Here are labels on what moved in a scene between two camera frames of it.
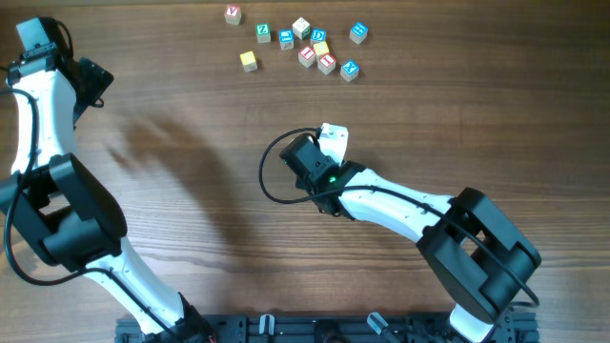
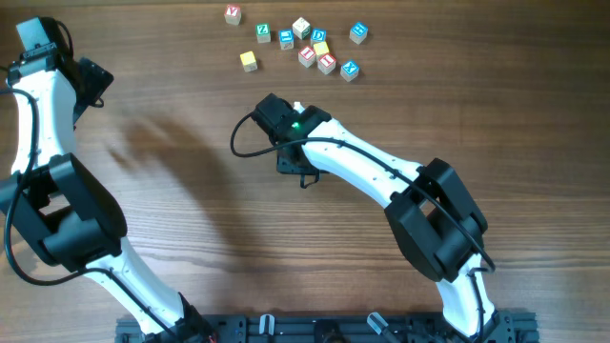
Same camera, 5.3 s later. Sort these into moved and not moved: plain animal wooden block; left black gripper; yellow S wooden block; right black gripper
Moved: right black gripper
Not moved: plain animal wooden block; left black gripper; yellow S wooden block
